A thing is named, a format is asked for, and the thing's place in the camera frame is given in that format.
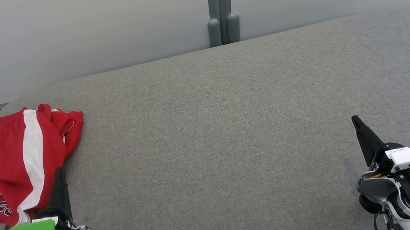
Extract red shorts with white stripe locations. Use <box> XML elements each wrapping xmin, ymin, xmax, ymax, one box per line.
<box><xmin>0</xmin><ymin>99</ymin><xmax>96</xmax><ymax>228</ymax></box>

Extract grey partition post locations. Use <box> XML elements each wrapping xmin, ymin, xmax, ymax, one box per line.
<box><xmin>205</xmin><ymin>0</ymin><xmax>243</xmax><ymax>47</ymax></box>

